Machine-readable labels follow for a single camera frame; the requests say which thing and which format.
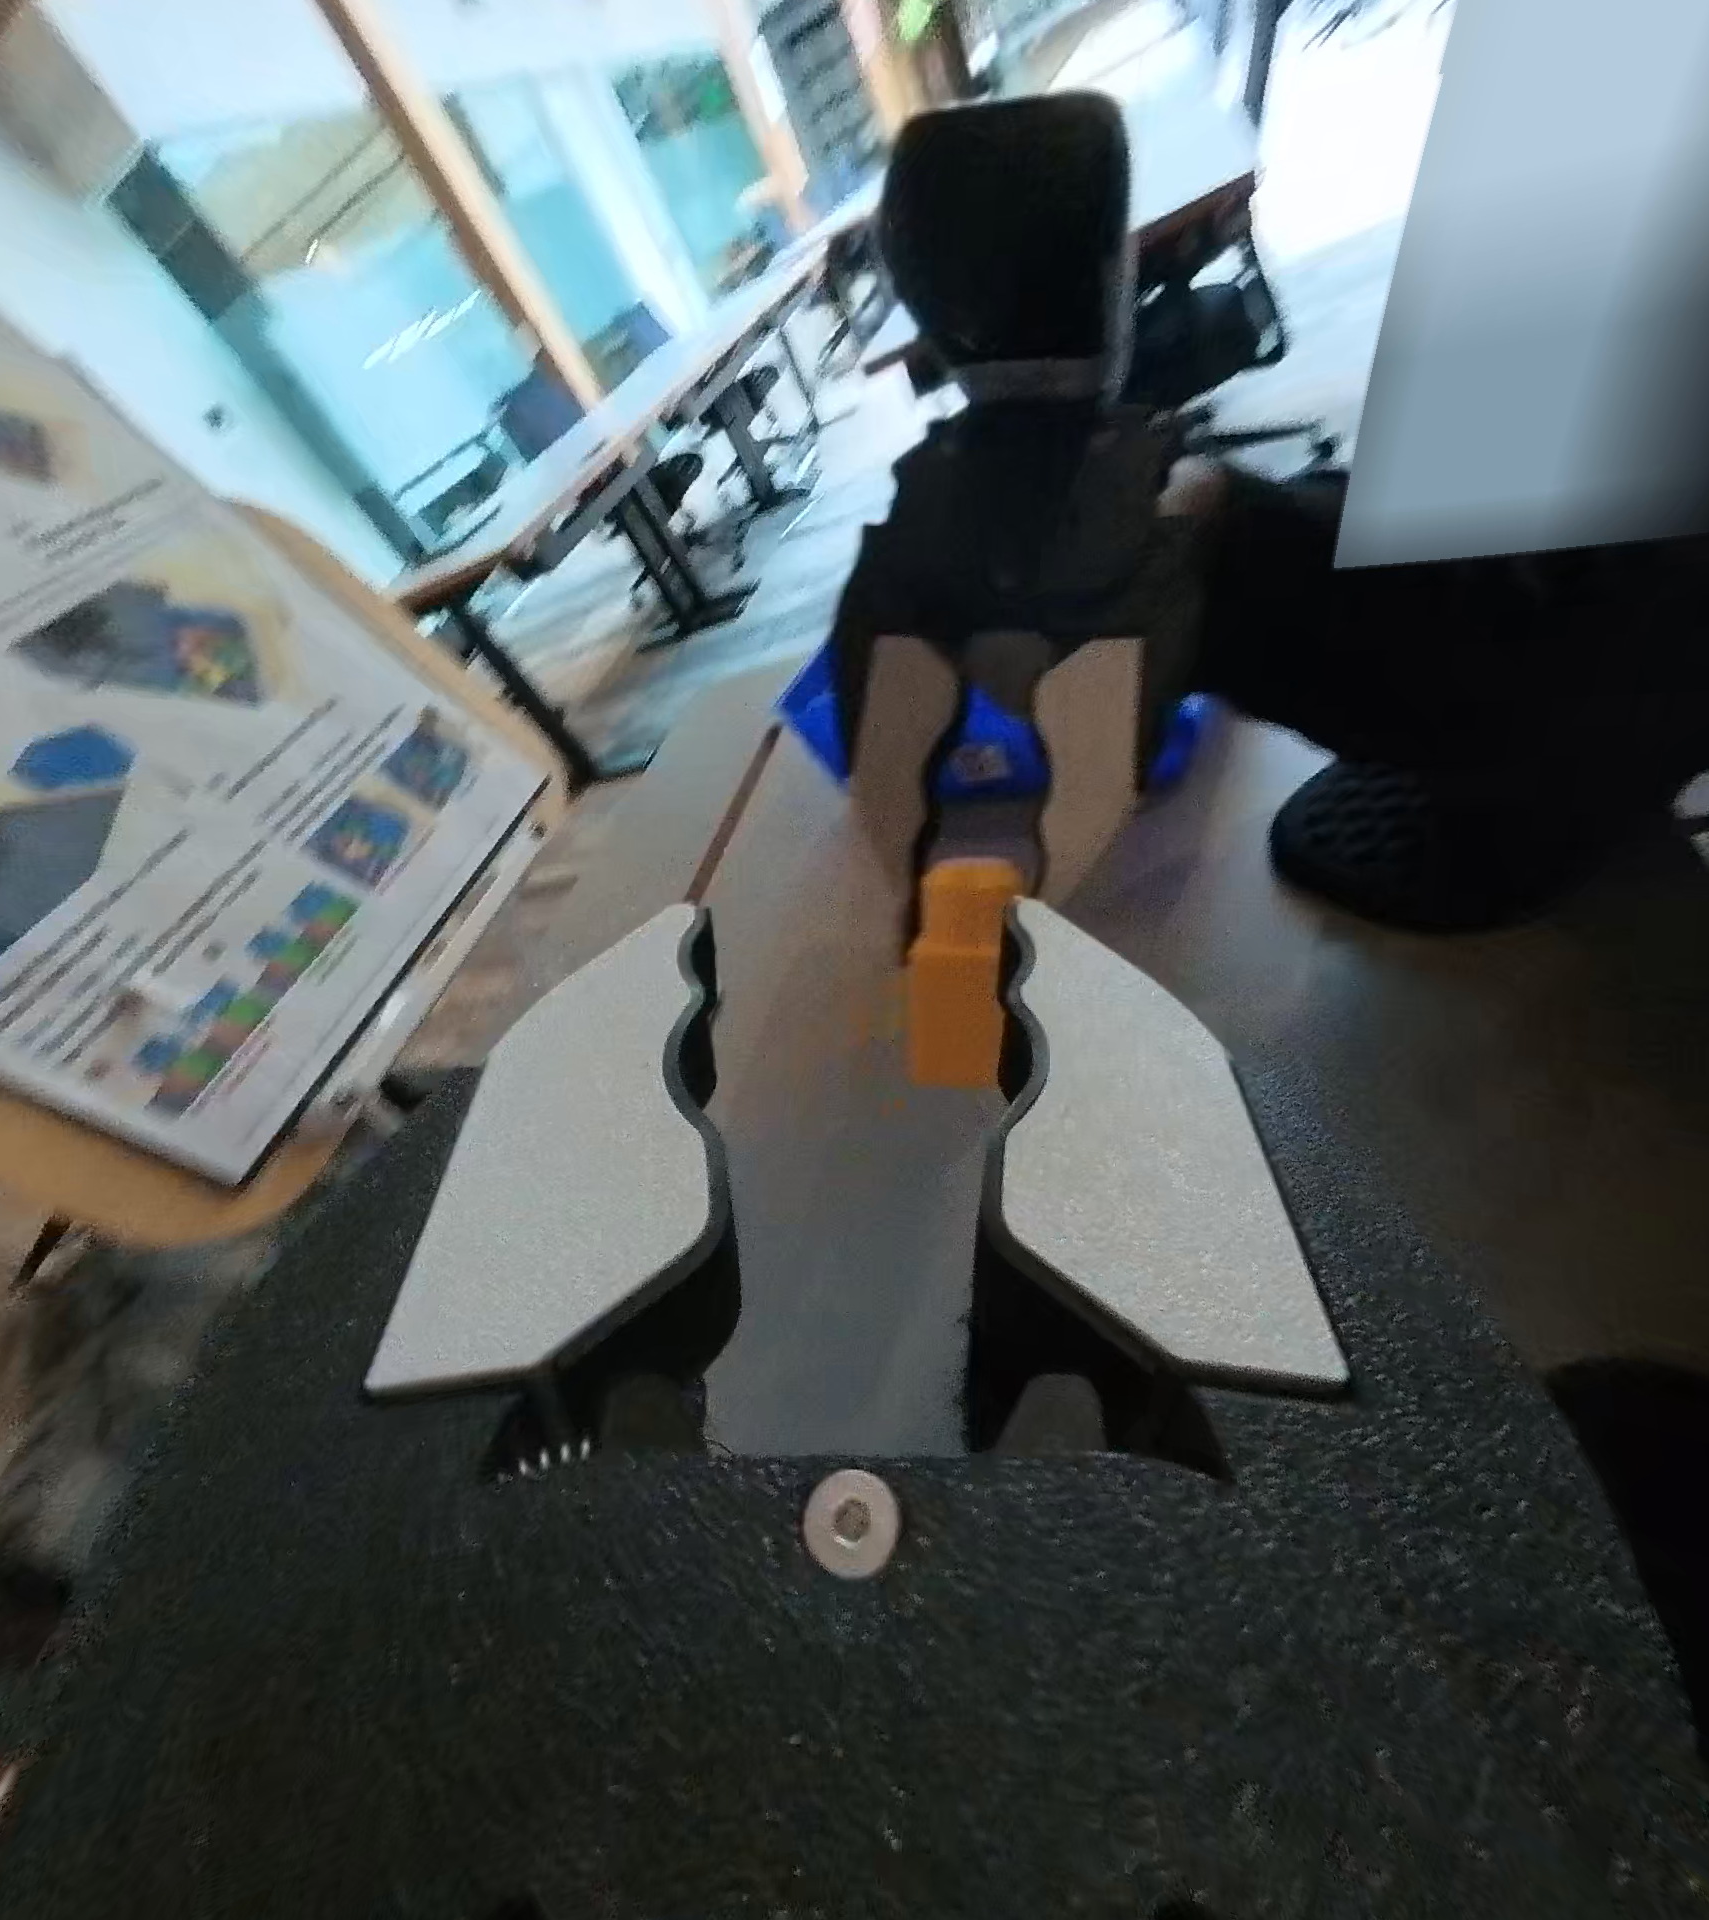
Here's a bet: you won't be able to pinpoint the blue bin with white label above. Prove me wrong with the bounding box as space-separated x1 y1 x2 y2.
780 647 1217 807

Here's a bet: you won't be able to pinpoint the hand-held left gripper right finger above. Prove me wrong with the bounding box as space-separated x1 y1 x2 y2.
980 901 1355 1399

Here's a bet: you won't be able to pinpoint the black office chair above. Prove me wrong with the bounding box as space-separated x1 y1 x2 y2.
495 361 707 536

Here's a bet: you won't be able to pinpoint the yellow mega block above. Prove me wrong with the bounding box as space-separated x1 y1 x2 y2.
907 857 1021 1089

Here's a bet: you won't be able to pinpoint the wooden background desk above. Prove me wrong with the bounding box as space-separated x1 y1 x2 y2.
391 180 901 789

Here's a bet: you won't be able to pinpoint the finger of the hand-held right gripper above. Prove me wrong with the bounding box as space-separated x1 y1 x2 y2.
848 641 970 903
1016 637 1140 907

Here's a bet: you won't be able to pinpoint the printed instruction sheet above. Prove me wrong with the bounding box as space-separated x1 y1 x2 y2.
0 256 551 1188

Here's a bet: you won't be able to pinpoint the black honeycomb rubber pad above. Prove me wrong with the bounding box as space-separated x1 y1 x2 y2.
1268 750 1697 932

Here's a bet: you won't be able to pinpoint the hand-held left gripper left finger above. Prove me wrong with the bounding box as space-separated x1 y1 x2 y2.
367 907 737 1405

